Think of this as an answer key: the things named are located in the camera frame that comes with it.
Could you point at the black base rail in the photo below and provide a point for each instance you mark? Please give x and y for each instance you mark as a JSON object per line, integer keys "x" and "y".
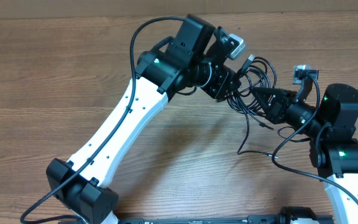
{"x": 251, "y": 219}

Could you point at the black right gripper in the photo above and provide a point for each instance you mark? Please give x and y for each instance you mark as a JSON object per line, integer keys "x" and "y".
{"x": 271, "y": 107}

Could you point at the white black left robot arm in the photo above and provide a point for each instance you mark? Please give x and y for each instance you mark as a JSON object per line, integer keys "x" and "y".
{"x": 195, "y": 58}

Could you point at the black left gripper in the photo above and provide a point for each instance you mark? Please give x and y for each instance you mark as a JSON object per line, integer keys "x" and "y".
{"x": 219, "y": 89}

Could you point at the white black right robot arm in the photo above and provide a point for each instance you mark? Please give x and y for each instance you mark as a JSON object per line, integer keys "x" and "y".
{"x": 330, "y": 126}

